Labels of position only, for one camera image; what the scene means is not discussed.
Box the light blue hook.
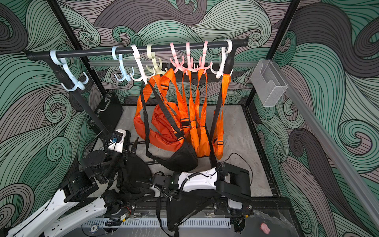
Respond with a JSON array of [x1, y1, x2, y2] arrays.
[[49, 50, 89, 92], [112, 46, 135, 82]]

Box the pink small object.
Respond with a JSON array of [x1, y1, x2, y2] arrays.
[[260, 223, 270, 235]]

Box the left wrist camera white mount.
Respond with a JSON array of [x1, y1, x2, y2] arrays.
[[108, 128, 131, 154]]

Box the light blue hook outer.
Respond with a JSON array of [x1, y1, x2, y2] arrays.
[[49, 50, 89, 92]]

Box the black bag orange straps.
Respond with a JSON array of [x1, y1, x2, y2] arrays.
[[153, 189, 224, 237]]

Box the white slotted cable duct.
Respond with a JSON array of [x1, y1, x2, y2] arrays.
[[83, 218, 231, 229]]

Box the black box on wall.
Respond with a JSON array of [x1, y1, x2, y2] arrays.
[[87, 92, 123, 140]]

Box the pale green hook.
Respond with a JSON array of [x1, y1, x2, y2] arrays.
[[146, 44, 166, 75]]

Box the light blue hook inner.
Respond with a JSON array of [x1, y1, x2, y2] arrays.
[[112, 46, 135, 82]]

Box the black backpack on floor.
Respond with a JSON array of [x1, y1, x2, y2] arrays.
[[117, 155, 155, 203]]

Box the white hook left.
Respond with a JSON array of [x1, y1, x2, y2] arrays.
[[130, 45, 148, 85]]

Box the clear mesh wall bin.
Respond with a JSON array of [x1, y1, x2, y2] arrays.
[[251, 60, 288, 107]]

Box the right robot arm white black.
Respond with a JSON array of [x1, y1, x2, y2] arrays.
[[148, 162, 252, 210]]

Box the white hook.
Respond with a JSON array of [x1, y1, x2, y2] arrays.
[[210, 39, 233, 79], [130, 45, 148, 85]]

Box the black clothes rack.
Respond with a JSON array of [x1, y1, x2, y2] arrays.
[[25, 37, 249, 167]]

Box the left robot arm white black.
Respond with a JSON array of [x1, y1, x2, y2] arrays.
[[7, 139, 139, 237]]

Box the orange tote bag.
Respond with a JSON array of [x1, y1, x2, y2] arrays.
[[187, 86, 197, 152]]

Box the black sling bag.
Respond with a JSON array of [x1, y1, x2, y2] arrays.
[[140, 83, 198, 172]]

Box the white hook right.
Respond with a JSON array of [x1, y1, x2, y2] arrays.
[[210, 39, 233, 79]]

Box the orange fanny pack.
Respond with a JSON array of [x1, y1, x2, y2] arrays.
[[212, 74, 231, 160]]

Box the pink hook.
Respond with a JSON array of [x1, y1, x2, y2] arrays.
[[184, 42, 196, 76], [170, 42, 185, 73], [196, 41, 213, 74]]

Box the red orange black backpack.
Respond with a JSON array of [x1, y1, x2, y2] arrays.
[[133, 73, 184, 152]]

